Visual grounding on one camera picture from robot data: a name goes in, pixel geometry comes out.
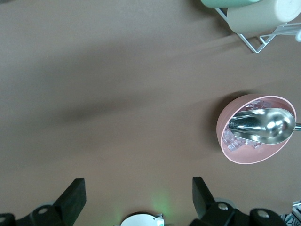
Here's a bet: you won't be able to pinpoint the mint green cup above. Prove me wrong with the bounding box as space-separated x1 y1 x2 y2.
201 0 259 9

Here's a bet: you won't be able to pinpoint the white wire cup rack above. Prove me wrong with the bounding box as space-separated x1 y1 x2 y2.
214 7 301 54

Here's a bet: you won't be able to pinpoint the beige cup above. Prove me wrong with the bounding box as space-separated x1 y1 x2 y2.
227 0 301 33

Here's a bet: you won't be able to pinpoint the clear ice cubes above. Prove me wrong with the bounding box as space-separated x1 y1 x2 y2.
223 100 268 151

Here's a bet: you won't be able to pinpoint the silver metal scoop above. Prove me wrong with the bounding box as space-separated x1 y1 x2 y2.
228 108 301 145

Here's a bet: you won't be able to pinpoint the pink bowl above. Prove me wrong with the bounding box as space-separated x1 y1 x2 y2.
216 93 296 165

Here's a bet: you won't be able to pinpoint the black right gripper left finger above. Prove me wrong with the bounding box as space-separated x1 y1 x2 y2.
17 178 87 226

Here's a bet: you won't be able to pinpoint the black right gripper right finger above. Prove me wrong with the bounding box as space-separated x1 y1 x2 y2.
189 176 237 226

